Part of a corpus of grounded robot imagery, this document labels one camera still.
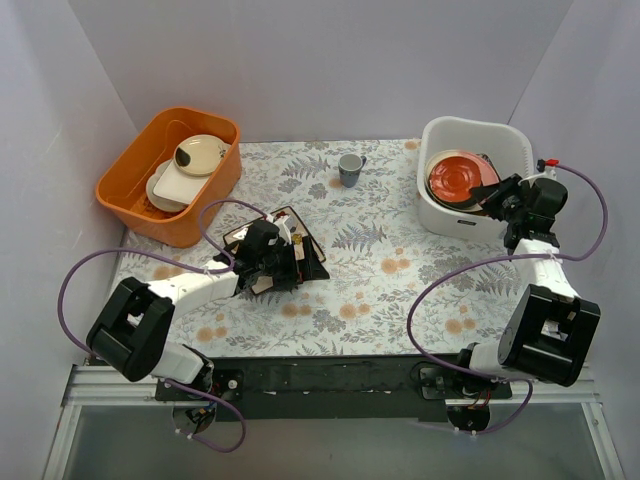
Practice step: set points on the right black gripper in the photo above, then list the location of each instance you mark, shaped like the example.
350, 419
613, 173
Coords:
503, 195

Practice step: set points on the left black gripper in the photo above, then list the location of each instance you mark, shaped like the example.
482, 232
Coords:
292, 264

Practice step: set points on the pink and cream plate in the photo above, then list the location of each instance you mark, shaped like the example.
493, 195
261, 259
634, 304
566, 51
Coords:
441, 155

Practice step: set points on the black round plate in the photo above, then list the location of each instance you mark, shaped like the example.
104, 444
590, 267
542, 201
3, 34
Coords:
469, 205

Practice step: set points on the small red round plate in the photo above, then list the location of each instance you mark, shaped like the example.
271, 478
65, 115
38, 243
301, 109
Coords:
452, 178

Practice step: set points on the cream rectangular floral plate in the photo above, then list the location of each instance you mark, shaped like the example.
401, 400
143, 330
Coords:
295, 220

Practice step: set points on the black square floral plate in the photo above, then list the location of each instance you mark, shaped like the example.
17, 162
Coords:
486, 158

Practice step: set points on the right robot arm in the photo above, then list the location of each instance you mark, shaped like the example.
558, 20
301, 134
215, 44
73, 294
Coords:
550, 332

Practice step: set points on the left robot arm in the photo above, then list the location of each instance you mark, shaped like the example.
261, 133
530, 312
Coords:
131, 332

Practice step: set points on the white plastic bin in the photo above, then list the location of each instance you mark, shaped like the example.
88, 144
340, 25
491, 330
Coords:
509, 151

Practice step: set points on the orange plastic bin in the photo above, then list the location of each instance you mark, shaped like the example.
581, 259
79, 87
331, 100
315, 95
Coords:
122, 189

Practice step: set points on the floral table mat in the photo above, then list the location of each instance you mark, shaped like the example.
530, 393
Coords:
394, 287

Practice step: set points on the grey ceramic cup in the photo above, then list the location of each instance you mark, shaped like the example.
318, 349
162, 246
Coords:
350, 167

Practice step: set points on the cream round plate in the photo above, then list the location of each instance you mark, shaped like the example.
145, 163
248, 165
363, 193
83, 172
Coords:
161, 203

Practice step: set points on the beige round plate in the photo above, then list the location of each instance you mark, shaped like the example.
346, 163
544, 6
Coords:
200, 155

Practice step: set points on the white square plate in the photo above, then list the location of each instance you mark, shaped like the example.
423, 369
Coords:
174, 185

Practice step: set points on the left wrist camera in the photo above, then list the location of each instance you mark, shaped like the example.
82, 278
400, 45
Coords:
286, 226

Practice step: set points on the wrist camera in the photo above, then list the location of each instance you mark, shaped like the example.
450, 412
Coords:
547, 167
286, 226

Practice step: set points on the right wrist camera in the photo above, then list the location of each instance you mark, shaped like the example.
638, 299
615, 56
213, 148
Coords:
547, 167

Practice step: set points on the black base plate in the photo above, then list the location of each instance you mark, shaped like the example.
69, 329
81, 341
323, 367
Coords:
340, 387

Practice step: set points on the aluminium frame rail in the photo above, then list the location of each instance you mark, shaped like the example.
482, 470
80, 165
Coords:
104, 386

